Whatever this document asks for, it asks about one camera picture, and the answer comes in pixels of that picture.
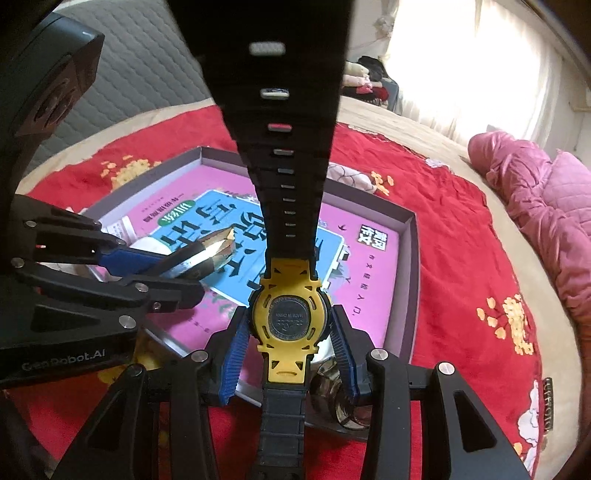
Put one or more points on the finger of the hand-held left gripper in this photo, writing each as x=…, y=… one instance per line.
x=129, y=261
x=175, y=293

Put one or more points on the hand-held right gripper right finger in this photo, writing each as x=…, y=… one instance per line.
x=344, y=360

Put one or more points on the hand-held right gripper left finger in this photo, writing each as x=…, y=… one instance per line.
x=231, y=364

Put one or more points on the chrome metal fitting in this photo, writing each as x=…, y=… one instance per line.
x=334, y=397

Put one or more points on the grey box with pink print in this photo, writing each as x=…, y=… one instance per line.
x=369, y=286

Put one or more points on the red floral blanket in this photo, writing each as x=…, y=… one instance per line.
x=438, y=277

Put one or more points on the grey quilted headboard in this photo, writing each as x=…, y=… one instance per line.
x=138, y=60

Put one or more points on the dark patterned metal bar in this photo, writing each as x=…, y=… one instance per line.
x=548, y=401

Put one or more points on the beige bed sheet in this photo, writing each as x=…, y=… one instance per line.
x=401, y=124

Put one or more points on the pink quilted jacket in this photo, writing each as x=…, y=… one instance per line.
x=545, y=207

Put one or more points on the stack of folded clothes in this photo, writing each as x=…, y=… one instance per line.
x=369, y=78

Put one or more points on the white curtain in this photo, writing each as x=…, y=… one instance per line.
x=461, y=60

